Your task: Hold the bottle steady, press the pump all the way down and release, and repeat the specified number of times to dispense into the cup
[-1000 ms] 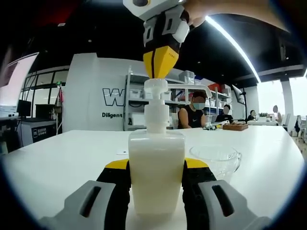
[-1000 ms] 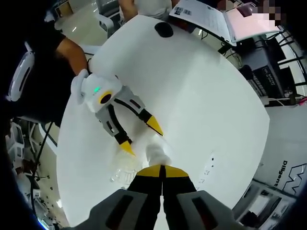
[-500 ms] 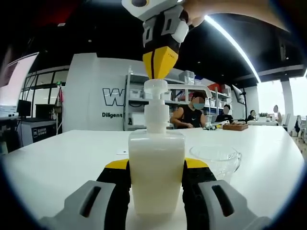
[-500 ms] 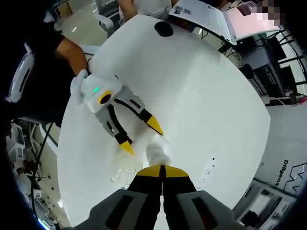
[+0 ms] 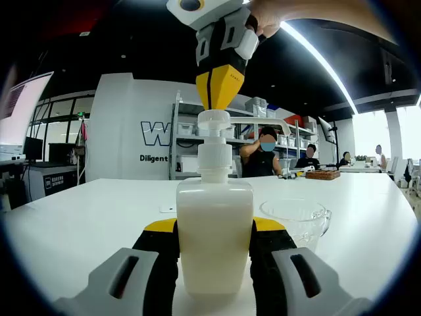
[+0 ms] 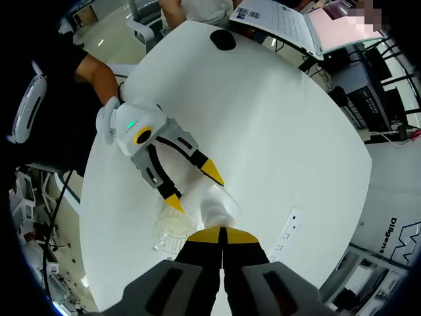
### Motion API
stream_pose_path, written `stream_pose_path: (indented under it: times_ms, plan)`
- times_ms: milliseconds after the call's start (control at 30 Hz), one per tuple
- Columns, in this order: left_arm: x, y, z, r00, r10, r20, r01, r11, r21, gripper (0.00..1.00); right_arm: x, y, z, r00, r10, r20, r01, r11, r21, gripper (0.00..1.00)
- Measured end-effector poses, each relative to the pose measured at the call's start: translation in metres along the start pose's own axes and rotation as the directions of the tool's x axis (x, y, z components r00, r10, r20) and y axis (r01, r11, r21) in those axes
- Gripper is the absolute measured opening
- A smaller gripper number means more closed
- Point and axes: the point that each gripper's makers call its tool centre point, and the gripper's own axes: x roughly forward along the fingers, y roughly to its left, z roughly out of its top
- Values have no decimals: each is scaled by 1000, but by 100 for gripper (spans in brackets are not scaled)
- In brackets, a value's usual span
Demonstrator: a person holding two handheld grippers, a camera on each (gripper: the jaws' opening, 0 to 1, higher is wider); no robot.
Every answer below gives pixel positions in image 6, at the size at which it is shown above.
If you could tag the black computer mouse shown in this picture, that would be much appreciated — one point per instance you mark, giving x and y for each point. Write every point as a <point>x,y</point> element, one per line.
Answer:
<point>223,39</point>

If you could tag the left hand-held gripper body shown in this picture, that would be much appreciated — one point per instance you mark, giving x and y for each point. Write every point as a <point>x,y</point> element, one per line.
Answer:
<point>131,121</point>

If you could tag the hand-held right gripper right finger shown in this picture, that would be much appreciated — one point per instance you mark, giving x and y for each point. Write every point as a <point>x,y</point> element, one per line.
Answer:
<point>279,289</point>

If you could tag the white pump bottle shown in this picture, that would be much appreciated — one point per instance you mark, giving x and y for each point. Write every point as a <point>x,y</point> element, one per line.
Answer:
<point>213,209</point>

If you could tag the grey equipment cabinet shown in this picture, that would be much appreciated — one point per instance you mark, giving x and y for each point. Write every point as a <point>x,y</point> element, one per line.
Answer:
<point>368,108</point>

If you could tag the pink hanging cloth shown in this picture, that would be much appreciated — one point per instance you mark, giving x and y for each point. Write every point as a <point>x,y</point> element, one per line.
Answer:
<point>416,135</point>

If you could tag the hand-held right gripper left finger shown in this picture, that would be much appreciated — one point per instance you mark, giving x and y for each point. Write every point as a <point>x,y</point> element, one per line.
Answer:
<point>158,289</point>

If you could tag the clear glass cup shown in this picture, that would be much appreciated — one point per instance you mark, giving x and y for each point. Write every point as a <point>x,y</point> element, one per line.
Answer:
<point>171,227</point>

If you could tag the person in black clothing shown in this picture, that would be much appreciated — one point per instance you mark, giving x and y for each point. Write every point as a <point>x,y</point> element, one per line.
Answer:
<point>65,125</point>

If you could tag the white laptop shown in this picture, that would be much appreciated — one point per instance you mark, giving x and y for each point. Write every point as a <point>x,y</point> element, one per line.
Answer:
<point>289,23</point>

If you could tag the white worn chest device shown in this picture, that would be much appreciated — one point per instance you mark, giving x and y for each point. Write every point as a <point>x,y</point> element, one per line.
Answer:
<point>28,105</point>

